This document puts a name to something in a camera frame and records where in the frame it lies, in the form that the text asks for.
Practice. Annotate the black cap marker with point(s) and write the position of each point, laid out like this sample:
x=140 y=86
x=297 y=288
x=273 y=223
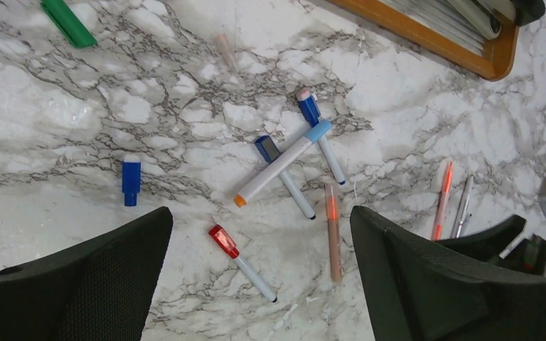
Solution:
x=269 y=151

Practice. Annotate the peach orange highlighter pen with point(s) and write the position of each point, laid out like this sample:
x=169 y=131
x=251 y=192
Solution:
x=334 y=238

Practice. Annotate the translucent highlighter cap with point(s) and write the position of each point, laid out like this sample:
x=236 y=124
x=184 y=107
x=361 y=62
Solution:
x=226 y=51

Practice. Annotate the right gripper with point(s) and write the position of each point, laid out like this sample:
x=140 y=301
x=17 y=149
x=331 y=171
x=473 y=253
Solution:
x=528 y=256

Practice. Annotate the green cap marker pen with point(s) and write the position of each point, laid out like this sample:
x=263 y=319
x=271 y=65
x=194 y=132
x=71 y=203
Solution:
x=463 y=205

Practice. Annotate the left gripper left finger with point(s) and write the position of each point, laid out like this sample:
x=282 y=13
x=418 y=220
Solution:
x=100 y=289

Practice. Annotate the green marker cap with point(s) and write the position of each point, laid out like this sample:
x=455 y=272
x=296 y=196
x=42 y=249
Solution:
x=68 y=23

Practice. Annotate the wooden three-tier shelf rack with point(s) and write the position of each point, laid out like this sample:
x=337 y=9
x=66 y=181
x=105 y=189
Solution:
x=441 y=29

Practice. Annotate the light blue cap marker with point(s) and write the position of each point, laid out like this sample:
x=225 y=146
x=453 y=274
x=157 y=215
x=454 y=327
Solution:
x=281 y=163

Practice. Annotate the blue marker cap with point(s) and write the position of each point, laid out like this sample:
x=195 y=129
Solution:
x=131 y=179

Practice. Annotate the red cap marker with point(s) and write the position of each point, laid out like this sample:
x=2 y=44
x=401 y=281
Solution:
x=228 y=245

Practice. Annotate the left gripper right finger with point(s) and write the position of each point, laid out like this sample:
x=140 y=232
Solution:
x=416 y=289

